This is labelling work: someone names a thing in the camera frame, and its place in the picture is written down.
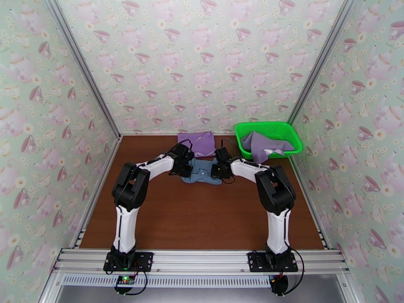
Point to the blue-grey shirt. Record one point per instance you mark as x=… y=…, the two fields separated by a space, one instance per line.
x=202 y=171

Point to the purple shirt with white print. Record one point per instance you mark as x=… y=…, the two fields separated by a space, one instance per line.
x=202 y=144

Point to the lavender grey garment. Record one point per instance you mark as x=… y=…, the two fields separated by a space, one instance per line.
x=260 y=147

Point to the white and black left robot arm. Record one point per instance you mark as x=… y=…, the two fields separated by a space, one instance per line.
x=126 y=226

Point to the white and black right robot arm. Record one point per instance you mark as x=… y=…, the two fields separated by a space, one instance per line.
x=277 y=229

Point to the green plastic laundry basket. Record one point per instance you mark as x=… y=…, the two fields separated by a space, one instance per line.
x=284 y=130

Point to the aluminium table side rail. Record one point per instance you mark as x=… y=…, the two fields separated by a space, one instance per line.
x=314 y=217
x=98 y=191

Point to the aluminium mounting rail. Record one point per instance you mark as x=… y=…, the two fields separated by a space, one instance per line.
x=202 y=261

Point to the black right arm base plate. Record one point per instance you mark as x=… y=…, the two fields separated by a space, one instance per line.
x=257 y=261

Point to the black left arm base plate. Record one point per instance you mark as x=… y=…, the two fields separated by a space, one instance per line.
x=143 y=261

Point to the aluminium corner post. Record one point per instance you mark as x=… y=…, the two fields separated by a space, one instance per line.
x=322 y=59
x=82 y=65

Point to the aluminium frame leg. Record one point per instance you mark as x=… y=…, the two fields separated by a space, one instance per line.
x=47 y=292
x=352 y=292

